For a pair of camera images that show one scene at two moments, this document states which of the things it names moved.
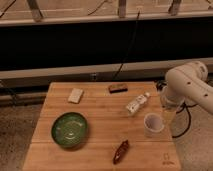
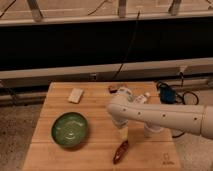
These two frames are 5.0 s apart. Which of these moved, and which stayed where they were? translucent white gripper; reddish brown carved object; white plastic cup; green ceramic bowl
Moved: translucent white gripper
Stayed: white plastic cup; reddish brown carved object; green ceramic bowl
